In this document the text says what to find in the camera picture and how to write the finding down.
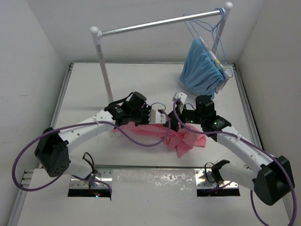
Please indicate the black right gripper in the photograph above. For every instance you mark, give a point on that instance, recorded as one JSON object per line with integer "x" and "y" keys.
{"x": 172, "y": 122}

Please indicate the white foreground cover board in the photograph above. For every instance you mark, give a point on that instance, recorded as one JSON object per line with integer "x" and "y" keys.
{"x": 144, "y": 197}

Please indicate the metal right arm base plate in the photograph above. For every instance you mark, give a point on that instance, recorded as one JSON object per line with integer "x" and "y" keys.
{"x": 204, "y": 180}

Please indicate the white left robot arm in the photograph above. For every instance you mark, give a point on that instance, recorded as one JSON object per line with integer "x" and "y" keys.
{"x": 54, "y": 150}

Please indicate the patterned white garment on hanger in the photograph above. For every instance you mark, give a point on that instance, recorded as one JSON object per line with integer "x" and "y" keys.
{"x": 218, "y": 65}

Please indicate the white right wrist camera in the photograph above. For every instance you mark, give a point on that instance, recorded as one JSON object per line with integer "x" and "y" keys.
{"x": 180, "y": 98}

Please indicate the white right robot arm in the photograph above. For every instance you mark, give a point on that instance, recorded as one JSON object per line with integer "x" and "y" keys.
{"x": 269, "y": 177}

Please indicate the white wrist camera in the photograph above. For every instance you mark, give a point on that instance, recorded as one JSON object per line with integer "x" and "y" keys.
{"x": 180, "y": 98}
{"x": 155, "y": 117}

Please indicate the blue hanger at rack end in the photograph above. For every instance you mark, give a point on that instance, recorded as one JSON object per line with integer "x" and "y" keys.
{"x": 217, "y": 36}

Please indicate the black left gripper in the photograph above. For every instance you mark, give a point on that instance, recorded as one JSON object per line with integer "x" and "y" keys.
{"x": 146, "y": 121}

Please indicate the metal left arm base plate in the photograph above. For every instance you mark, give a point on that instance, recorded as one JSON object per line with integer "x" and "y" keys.
{"x": 100, "y": 180}

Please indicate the pink t shirt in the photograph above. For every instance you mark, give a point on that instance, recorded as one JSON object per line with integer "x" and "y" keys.
{"x": 182, "y": 141}

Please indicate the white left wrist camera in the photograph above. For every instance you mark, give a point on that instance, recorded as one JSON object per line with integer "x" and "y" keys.
{"x": 155, "y": 117}

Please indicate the blue t shirt on hanger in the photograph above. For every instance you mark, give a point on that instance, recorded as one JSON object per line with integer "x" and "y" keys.
{"x": 199, "y": 74}

